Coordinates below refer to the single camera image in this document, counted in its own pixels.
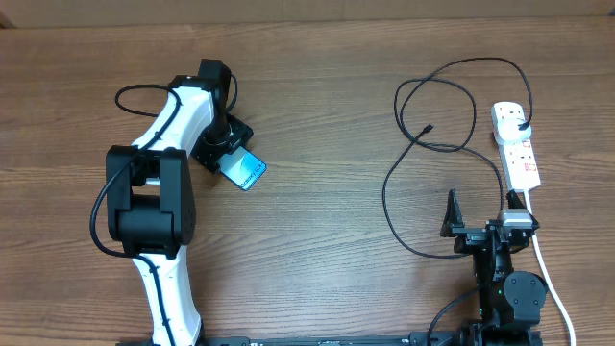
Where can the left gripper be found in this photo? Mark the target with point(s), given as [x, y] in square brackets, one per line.
[209, 156]

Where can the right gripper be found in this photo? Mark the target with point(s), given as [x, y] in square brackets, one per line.
[468, 237]

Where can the blue Galaxy smartphone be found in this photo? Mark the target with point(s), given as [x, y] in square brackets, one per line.
[242, 168]

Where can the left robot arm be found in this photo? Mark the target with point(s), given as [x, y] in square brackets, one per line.
[149, 194]

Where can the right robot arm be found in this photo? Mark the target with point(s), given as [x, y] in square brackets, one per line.
[510, 300]

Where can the white charger plug adapter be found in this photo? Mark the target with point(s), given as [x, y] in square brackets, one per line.
[509, 131]

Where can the white power strip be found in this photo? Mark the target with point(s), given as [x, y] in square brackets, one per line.
[518, 159]

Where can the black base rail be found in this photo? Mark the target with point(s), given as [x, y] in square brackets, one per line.
[413, 339]

